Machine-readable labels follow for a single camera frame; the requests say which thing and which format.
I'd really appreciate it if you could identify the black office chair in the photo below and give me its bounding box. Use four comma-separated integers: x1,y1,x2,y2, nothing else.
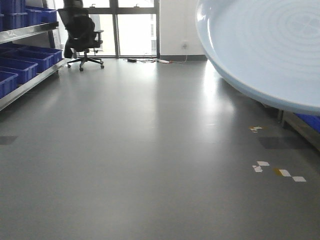
57,0,105,72

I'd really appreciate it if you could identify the power strip with cables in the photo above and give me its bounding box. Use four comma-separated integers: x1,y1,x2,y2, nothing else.
122,55,188,65

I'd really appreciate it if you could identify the light blue plate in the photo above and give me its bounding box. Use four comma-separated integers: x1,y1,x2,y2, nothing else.
195,0,320,115

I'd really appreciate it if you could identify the steel rack with bins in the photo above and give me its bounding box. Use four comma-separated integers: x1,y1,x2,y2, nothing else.
0,0,66,110

